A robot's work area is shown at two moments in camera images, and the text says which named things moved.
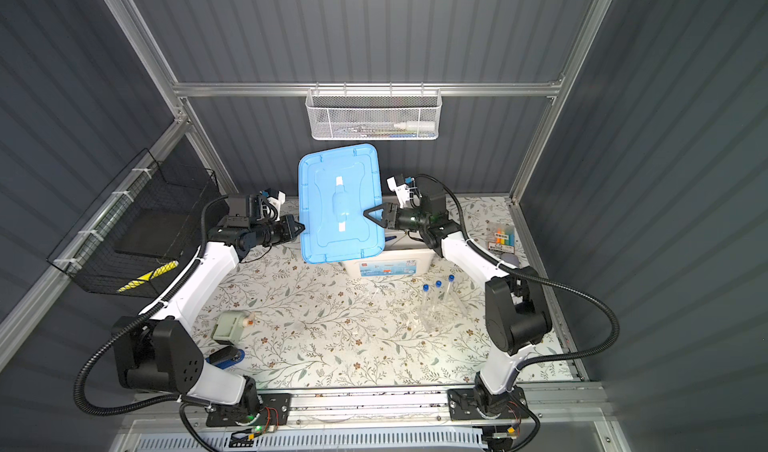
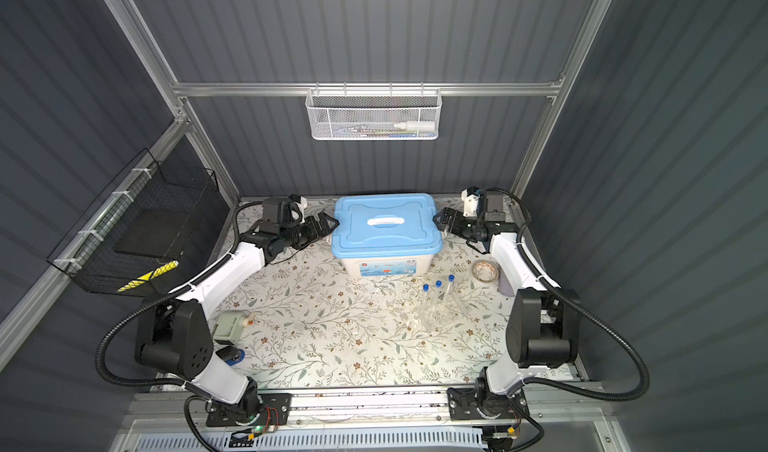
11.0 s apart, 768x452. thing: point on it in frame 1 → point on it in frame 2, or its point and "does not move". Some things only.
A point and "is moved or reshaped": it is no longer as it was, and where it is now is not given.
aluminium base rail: [478, 406] does not move
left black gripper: [285, 222] → [325, 230]
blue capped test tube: [426, 303] does not move
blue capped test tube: [440, 293] does not move
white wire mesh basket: [374, 114] does not move
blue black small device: [226, 356] does not move
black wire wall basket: [139, 236] does not move
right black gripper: [392, 216] → [448, 214]
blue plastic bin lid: [336, 189] is moved or reshaped
